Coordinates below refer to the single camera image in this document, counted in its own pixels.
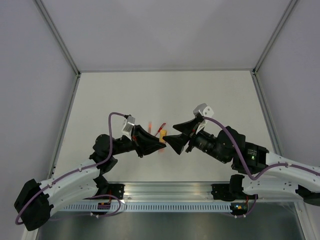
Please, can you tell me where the aluminium mounting rail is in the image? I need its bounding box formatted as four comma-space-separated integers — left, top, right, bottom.
37, 181, 307, 202

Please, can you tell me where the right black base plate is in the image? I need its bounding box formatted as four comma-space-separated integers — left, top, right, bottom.
211, 183, 236, 202

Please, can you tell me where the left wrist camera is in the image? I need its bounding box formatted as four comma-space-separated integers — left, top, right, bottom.
121, 115, 136, 139

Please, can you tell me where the orange grip clear pen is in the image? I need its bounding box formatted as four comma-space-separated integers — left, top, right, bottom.
148, 121, 152, 134

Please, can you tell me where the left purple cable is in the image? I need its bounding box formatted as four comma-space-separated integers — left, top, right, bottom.
15, 112, 131, 224

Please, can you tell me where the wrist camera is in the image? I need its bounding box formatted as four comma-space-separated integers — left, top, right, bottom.
121, 115, 136, 139
193, 103, 214, 118

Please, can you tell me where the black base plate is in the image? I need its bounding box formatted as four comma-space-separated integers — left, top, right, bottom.
97, 183, 125, 200
211, 183, 236, 202

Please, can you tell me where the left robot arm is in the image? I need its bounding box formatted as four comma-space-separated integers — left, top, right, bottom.
14, 125, 166, 231

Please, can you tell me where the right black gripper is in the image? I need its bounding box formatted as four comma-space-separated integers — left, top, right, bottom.
162, 117, 228, 164

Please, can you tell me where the aluminium frame post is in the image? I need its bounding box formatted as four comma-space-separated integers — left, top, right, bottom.
251, 0, 300, 76
32, 0, 81, 77

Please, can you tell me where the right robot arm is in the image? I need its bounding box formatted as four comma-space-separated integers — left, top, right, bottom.
163, 117, 320, 206

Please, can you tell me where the right aluminium frame post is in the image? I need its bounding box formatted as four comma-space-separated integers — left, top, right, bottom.
251, 0, 300, 76

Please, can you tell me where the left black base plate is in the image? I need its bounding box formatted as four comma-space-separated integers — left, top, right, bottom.
97, 183, 125, 200

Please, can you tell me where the red grip clear pen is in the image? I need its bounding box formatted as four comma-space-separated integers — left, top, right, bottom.
154, 122, 166, 137

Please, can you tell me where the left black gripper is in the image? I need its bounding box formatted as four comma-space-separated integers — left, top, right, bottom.
109, 124, 167, 158

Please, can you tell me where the left aluminium frame post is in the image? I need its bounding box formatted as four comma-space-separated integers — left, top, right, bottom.
32, 0, 81, 77

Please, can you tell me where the white slotted cable duct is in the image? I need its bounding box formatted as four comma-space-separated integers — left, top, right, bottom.
61, 200, 232, 213

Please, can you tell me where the orange marker cap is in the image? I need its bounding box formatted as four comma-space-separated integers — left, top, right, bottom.
159, 129, 167, 144

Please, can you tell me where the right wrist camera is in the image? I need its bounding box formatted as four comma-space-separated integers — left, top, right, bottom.
193, 103, 214, 118

